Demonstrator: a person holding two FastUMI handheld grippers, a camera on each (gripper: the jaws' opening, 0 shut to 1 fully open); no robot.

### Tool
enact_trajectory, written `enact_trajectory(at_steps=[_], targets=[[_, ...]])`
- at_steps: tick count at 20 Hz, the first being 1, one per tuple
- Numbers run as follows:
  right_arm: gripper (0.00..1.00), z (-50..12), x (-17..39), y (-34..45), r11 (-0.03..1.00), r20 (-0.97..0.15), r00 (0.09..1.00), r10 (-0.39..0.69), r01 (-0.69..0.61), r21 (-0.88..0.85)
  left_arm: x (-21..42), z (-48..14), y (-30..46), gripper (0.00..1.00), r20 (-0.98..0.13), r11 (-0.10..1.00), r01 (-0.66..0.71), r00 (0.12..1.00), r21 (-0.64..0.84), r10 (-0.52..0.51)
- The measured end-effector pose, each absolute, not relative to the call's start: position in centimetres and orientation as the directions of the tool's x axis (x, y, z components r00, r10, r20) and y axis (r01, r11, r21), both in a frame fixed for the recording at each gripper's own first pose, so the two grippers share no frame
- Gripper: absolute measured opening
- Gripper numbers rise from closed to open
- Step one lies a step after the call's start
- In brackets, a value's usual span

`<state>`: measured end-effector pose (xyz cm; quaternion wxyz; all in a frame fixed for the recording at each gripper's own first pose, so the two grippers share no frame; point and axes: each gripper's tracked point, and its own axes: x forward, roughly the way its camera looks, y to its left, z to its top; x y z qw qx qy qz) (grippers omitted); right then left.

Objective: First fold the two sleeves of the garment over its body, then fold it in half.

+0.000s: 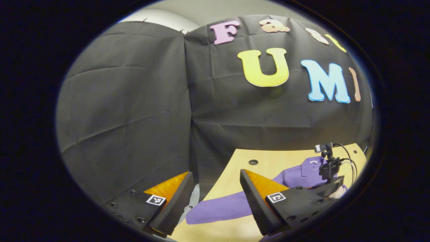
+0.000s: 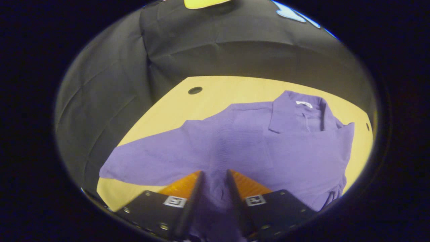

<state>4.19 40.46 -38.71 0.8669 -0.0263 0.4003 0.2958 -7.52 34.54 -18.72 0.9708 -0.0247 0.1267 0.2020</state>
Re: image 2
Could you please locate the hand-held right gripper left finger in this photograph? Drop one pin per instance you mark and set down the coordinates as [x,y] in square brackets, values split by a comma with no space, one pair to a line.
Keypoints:
[189,215]

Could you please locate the purple collared shirt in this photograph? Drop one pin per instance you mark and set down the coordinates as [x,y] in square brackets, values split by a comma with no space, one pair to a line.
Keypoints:
[235,144]

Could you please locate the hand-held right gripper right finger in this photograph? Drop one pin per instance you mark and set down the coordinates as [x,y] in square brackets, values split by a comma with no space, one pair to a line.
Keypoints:
[240,215]

